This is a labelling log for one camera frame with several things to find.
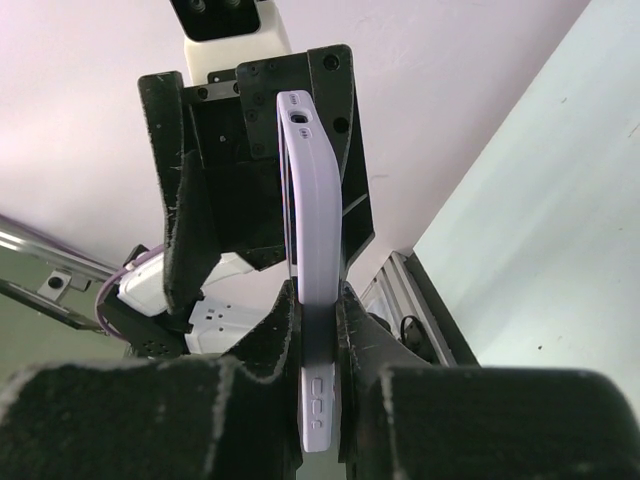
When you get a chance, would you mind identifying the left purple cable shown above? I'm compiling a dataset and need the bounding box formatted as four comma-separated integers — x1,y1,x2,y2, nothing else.
94,247,166,344

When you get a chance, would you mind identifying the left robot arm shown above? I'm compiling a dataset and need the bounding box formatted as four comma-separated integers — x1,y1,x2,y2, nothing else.
98,44,374,358

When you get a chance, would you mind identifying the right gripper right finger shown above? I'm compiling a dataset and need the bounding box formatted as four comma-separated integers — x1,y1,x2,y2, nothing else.
336,284,639,479

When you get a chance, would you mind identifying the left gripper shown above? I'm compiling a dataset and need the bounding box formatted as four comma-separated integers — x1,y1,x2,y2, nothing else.
138,44,375,314

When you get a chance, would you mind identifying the phone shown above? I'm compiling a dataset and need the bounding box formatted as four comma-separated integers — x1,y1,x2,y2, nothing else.
276,90,342,453

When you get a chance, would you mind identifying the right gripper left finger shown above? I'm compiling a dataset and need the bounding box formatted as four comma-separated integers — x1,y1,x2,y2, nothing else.
1,282,302,479

